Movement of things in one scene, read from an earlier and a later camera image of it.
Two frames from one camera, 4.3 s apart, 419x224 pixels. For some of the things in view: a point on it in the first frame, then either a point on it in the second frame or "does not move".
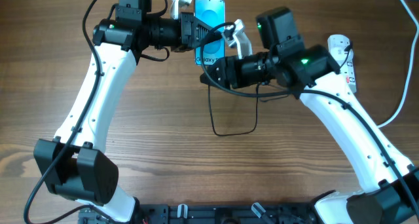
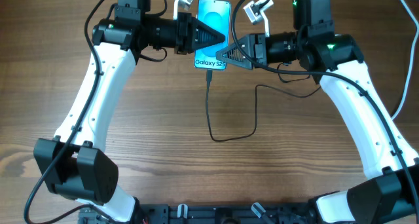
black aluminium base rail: [207, 213] does not move
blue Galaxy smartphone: [211, 11] does not move
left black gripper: [188, 25] does not move
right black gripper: [225, 70] → [256, 48]
